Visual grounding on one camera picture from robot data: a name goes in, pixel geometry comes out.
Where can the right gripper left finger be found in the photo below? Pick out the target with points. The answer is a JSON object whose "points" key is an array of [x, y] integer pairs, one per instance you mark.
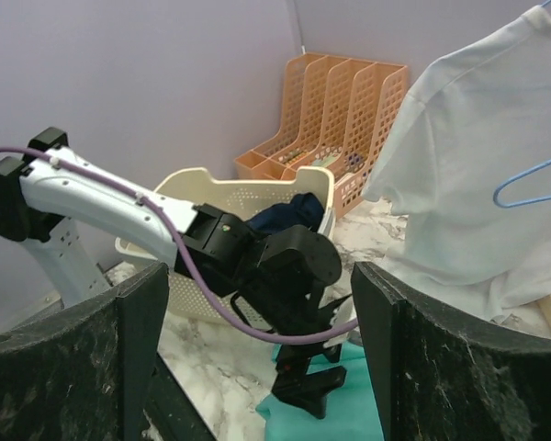
{"points": [[84, 373]]}

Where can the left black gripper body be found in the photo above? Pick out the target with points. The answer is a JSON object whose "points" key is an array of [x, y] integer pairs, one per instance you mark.
{"points": [[306, 317]]}

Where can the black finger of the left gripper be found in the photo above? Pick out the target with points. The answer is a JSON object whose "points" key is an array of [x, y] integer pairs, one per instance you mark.
{"points": [[295, 386]]}

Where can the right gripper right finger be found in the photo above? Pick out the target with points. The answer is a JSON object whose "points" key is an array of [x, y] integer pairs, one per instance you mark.
{"points": [[439, 373]]}

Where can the teal green t shirt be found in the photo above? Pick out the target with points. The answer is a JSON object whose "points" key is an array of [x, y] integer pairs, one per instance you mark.
{"points": [[330, 402]]}

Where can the navy blue t shirt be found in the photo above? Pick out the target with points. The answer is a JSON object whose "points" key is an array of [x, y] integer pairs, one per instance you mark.
{"points": [[303, 209]]}

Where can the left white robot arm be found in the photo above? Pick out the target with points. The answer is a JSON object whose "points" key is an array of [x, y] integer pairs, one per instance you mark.
{"points": [[260, 251]]}

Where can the white t shirt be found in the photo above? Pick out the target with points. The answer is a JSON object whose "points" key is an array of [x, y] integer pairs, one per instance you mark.
{"points": [[473, 119]]}

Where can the cream laundry basket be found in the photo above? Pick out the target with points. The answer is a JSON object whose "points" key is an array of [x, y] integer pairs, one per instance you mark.
{"points": [[244, 198]]}

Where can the items in organizer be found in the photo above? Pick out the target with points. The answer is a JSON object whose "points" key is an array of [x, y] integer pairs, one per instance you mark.
{"points": [[331, 157]]}

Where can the orange file organizer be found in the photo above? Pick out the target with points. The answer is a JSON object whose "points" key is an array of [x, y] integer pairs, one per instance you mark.
{"points": [[327, 101]]}

